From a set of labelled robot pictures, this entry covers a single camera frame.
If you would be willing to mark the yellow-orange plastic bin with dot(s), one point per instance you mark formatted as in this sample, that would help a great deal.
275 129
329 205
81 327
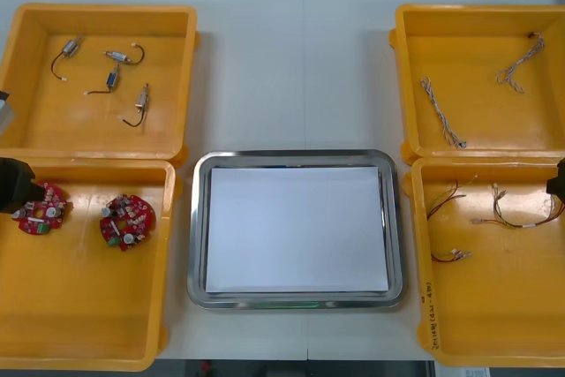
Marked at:
88 130
88 306
476 107

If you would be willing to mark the round red circuit board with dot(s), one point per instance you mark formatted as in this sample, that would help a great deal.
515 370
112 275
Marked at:
128 222
44 218

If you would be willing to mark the white paper sheet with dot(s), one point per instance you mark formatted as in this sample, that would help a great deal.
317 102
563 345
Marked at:
296 231

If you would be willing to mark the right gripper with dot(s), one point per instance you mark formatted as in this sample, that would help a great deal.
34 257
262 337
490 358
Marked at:
557 180

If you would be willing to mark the steel tray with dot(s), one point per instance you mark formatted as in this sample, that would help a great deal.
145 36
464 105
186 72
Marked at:
198 227

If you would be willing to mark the yellow-orange bin with handwriting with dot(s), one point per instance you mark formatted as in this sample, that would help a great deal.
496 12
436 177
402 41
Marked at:
507 306

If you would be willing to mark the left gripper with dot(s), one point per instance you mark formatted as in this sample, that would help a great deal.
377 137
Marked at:
13 185

